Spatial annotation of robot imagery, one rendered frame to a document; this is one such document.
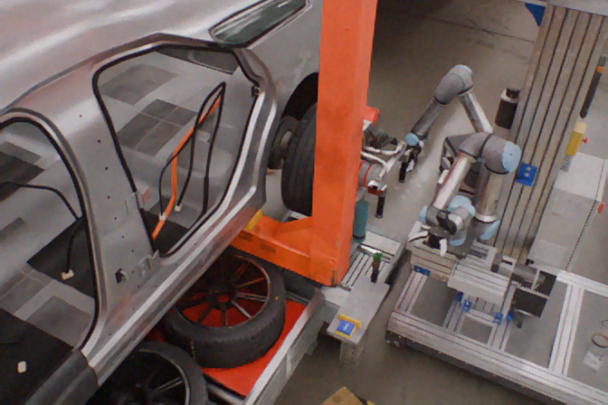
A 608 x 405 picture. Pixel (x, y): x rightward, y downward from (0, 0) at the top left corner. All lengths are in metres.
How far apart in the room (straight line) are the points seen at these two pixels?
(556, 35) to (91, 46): 1.77
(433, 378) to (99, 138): 2.29
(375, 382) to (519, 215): 1.20
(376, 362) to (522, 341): 0.80
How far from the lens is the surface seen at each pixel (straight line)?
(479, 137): 2.84
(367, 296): 3.40
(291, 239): 3.25
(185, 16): 2.64
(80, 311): 3.00
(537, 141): 3.01
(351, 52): 2.47
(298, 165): 3.27
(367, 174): 3.42
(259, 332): 3.18
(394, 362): 3.72
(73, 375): 2.60
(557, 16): 2.73
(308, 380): 3.61
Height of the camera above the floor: 3.03
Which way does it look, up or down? 39 degrees down
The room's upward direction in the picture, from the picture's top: 2 degrees clockwise
